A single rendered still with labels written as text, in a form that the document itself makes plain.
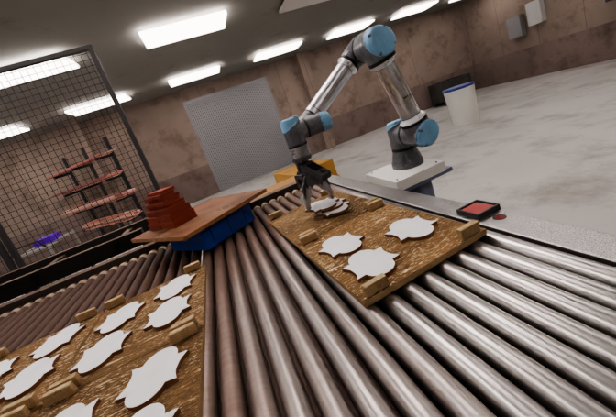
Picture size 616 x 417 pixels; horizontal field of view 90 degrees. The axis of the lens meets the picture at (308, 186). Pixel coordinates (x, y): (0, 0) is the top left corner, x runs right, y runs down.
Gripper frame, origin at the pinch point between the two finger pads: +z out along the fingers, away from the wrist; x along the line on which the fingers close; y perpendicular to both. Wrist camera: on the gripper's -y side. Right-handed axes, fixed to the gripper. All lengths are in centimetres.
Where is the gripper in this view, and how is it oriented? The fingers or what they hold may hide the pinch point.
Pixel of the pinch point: (322, 204)
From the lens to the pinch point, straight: 121.3
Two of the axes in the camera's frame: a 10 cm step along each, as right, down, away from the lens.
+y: -5.4, -0.1, 8.4
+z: 3.3, 9.2, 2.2
